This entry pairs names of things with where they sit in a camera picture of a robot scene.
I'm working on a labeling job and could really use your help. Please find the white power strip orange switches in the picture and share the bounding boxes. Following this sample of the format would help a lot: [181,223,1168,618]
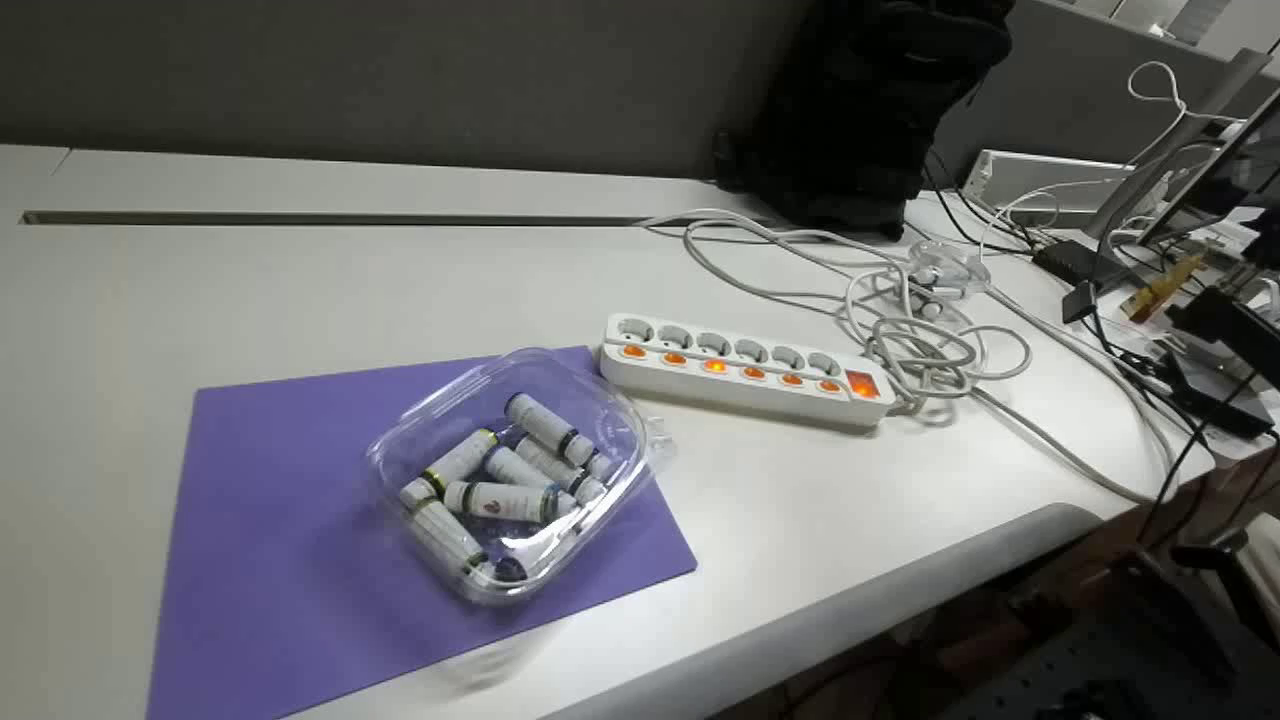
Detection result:
[593,309,891,432]

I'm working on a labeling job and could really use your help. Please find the clear plastic container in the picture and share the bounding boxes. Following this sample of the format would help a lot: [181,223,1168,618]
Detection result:
[364,348,677,612]

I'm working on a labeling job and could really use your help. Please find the white battery black band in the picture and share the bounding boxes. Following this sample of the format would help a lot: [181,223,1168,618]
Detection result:
[442,475,580,522]
[397,494,498,585]
[481,436,612,507]
[397,425,501,511]
[505,386,600,469]

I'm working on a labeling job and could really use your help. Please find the black backpack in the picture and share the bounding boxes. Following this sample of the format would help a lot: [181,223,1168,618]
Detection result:
[713,0,1015,244]

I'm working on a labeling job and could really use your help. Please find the purple mat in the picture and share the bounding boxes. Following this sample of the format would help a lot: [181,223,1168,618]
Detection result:
[146,345,700,720]

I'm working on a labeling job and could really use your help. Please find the white flat box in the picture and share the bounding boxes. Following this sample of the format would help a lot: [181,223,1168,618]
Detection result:
[961,142,1139,223]

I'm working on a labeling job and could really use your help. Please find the yellow stick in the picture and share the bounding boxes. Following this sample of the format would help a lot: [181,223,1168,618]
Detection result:
[1122,246,1213,322]

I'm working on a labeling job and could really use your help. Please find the grey metal stand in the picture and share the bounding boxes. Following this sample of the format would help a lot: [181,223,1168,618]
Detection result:
[1090,47,1280,246]

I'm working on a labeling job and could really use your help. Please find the black device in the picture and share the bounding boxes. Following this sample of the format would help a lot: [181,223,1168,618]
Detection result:
[1168,284,1280,393]

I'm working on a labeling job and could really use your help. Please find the white power cable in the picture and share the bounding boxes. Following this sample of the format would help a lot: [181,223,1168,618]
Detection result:
[645,207,1182,507]

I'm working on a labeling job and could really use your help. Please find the thin black cable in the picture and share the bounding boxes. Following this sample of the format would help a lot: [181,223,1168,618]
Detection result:
[932,187,1280,511]

